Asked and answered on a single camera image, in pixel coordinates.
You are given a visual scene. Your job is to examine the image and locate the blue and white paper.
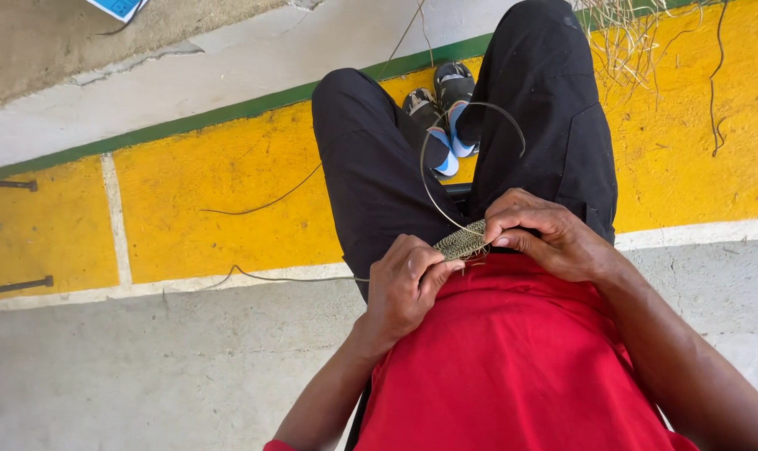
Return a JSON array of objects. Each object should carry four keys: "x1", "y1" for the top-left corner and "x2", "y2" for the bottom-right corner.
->
[{"x1": 84, "y1": 0, "x2": 150, "y2": 25}]

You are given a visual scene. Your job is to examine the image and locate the long looped straw strand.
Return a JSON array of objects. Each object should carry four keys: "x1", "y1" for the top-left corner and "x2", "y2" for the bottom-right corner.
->
[{"x1": 419, "y1": 101, "x2": 528, "y2": 239}]

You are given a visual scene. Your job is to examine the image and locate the woven straw braid piece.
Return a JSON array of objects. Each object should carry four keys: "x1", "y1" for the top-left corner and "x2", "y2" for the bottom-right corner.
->
[{"x1": 432, "y1": 217, "x2": 491, "y2": 264}]

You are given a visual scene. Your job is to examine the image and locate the black blue white shoe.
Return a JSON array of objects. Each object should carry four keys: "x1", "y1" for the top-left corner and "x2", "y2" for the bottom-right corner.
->
[
  {"x1": 402, "y1": 87, "x2": 460, "y2": 179},
  {"x1": 433, "y1": 61, "x2": 481, "y2": 159}
]

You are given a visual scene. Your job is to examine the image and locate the bundle of dry straw fibres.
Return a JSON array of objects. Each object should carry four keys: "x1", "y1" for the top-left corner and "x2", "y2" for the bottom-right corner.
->
[{"x1": 567, "y1": 0, "x2": 731, "y2": 109}]

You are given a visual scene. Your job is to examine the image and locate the black stool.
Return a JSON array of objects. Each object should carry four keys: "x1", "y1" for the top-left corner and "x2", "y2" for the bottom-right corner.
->
[{"x1": 344, "y1": 182, "x2": 475, "y2": 451}]

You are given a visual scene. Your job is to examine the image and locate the pale thin fibre strand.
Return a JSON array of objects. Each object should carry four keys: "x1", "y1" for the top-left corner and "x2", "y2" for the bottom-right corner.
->
[{"x1": 202, "y1": 264, "x2": 371, "y2": 291}]

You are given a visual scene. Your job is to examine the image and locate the black trousers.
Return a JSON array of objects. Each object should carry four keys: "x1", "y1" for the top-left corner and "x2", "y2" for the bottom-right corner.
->
[{"x1": 310, "y1": 0, "x2": 619, "y2": 303}]

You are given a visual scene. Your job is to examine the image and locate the dark curved fibre strand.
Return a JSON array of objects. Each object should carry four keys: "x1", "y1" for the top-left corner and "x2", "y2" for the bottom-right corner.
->
[{"x1": 199, "y1": 162, "x2": 324, "y2": 216}]

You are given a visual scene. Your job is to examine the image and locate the person's right hand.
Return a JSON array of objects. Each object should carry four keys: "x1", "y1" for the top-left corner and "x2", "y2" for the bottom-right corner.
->
[{"x1": 482, "y1": 187, "x2": 613, "y2": 284}]

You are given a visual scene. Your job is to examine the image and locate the person's left hand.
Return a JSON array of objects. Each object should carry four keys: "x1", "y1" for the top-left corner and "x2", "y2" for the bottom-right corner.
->
[{"x1": 361, "y1": 234, "x2": 466, "y2": 345}]

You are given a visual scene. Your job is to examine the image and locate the red shirt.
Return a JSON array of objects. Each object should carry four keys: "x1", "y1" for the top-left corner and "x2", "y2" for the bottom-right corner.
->
[{"x1": 263, "y1": 251, "x2": 701, "y2": 451}]

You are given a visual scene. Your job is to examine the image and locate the thin pale straw stalks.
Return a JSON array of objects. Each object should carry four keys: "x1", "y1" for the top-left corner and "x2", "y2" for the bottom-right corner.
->
[{"x1": 376, "y1": 0, "x2": 436, "y2": 84}]

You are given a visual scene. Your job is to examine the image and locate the dark wavy fibre strand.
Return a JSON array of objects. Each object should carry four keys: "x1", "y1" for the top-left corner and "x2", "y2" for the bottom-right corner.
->
[{"x1": 707, "y1": 0, "x2": 730, "y2": 158}]

